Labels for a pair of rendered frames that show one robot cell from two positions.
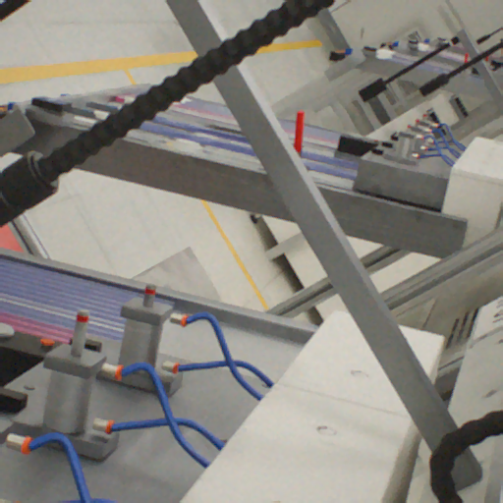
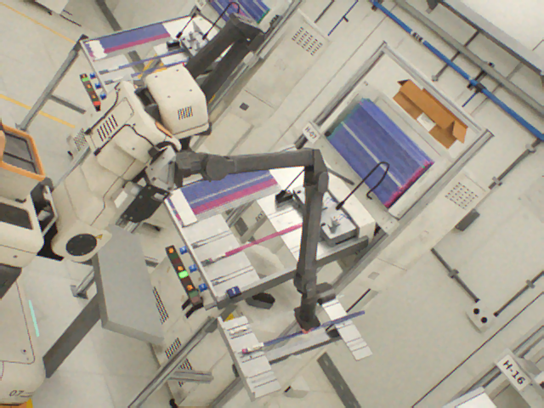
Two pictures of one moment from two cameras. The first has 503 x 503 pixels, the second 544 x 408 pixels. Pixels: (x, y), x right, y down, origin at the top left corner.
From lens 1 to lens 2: 233 cm
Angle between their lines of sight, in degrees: 46
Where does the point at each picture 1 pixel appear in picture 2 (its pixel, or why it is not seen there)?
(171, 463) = (331, 202)
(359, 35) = not seen: outside the picture
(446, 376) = (300, 143)
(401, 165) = not seen: hidden behind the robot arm
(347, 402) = (332, 180)
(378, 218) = not seen: hidden behind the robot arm
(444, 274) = (233, 82)
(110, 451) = (325, 206)
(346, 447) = (342, 189)
